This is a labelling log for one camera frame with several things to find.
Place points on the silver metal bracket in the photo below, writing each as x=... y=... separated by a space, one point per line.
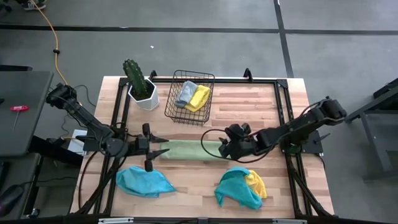
x=289 y=221
x=115 y=221

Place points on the person's shoe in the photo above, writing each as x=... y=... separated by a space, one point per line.
x=34 y=4

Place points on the yellow microfiber towel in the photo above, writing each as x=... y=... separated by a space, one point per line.
x=199 y=98
x=256 y=185

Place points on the dark grey desk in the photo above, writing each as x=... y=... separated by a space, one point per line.
x=18 y=168

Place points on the teal microfiber towel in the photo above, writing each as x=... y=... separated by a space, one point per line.
x=141 y=183
x=234 y=188

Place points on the white paper sheet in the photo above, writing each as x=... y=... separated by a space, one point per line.
x=76 y=141

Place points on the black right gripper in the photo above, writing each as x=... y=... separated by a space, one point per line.
x=239 y=143

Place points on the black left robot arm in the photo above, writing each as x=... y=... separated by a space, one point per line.
x=87 y=119

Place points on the green microfiber towel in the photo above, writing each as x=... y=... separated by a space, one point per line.
x=189 y=150

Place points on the black metal stand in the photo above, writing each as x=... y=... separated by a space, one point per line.
x=376 y=143

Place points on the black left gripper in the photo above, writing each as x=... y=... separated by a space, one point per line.
x=140 y=146

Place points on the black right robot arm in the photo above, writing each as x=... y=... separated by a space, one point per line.
x=295 y=127

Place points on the grey microfiber towel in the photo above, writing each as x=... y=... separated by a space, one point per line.
x=185 y=93

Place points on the black table frame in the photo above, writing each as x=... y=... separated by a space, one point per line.
x=224 y=81

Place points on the white plant pot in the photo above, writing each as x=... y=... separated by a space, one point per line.
x=149 y=102

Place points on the green cactus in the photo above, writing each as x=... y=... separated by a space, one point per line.
x=135 y=77

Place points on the grey side table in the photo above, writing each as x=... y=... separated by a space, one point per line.
x=21 y=124

